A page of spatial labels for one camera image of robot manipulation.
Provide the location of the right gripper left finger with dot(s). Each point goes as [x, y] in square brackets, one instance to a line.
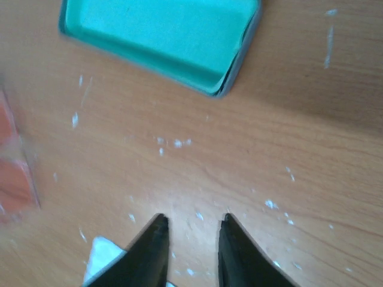
[145, 263]

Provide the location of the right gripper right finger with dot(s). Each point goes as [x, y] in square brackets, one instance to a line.
[241, 262]

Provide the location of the grey-green glasses case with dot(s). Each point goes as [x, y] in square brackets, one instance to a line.
[200, 44]

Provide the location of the light blue cleaning cloth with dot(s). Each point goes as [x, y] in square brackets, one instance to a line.
[103, 253]

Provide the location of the red transparent sunglasses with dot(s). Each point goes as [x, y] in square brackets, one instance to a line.
[18, 192]

